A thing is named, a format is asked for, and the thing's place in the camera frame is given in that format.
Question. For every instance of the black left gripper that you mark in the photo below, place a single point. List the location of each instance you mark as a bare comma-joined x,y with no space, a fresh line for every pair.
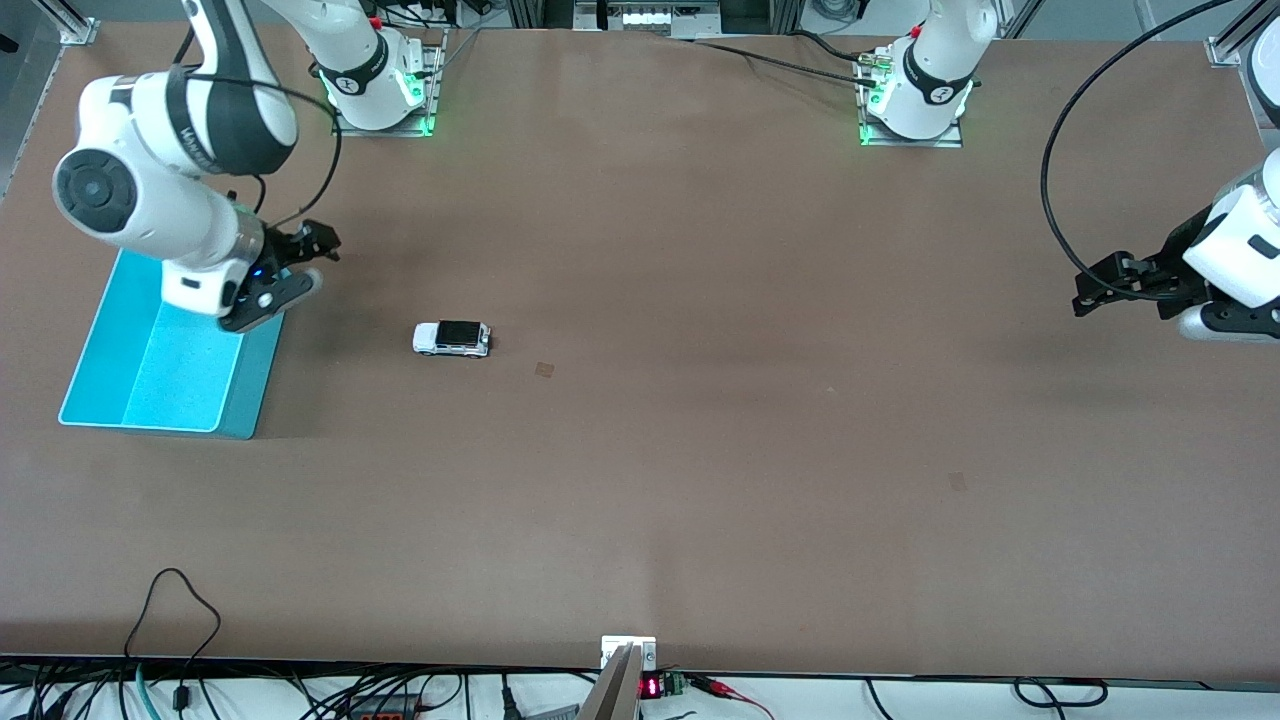
1166,268

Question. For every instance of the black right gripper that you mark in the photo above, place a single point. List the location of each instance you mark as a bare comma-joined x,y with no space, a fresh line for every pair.
283,247

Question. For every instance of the white jeep toy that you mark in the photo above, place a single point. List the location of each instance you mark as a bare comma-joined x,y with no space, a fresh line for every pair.
450,340

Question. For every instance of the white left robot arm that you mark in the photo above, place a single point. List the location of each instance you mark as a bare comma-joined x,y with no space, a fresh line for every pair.
1245,250

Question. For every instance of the cyan plastic bin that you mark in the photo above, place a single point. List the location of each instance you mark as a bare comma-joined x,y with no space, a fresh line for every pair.
170,380

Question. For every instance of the grey lit control box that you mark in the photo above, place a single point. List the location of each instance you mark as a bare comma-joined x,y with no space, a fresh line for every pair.
650,18

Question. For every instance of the orange power strip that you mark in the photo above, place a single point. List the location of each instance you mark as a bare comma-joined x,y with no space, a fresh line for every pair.
385,710

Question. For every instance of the grey metal bar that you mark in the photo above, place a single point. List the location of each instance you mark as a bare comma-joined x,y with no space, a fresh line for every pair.
610,695

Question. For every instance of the red LED display module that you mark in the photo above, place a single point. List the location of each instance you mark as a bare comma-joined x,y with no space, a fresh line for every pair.
650,687

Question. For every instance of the green terminal block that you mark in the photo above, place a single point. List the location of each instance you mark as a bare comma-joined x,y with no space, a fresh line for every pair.
674,684

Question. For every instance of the red clip lead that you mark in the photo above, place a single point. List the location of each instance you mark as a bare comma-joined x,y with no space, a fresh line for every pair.
722,688

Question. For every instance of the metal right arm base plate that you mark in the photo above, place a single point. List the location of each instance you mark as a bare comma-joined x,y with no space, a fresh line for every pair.
432,100

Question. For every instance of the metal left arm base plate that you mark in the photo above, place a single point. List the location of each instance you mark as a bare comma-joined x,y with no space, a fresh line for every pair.
945,141

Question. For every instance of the aluminium frame corner post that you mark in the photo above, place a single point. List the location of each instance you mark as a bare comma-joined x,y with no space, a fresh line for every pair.
1223,52
80,30

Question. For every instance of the white mount bracket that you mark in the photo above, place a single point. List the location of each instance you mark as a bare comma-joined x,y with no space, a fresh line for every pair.
612,645

